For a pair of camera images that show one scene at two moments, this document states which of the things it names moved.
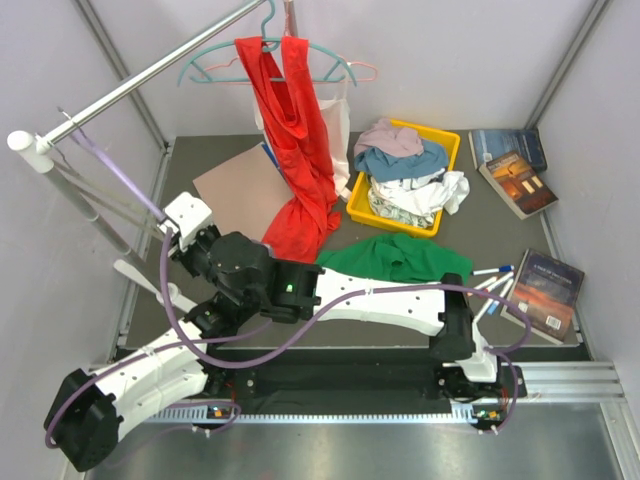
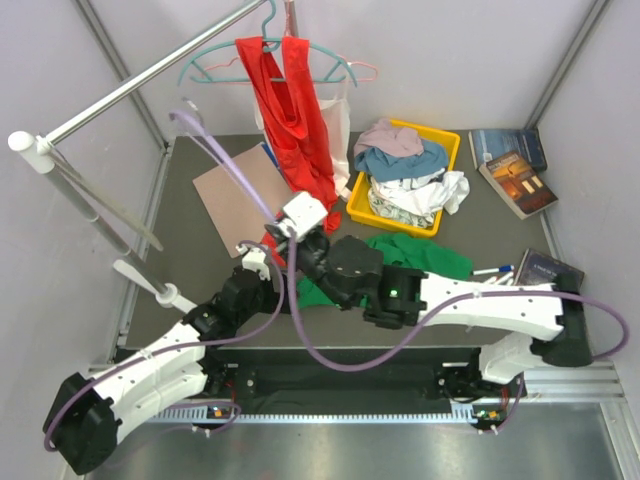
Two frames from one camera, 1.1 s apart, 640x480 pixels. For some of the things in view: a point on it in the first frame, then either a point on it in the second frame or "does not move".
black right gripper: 190,254 -> 304,242
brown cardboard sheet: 245,192 does not move
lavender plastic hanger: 106,162 -> 207,136
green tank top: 396,257 does not move
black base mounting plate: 348,378 does not move
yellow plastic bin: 358,206 does not move
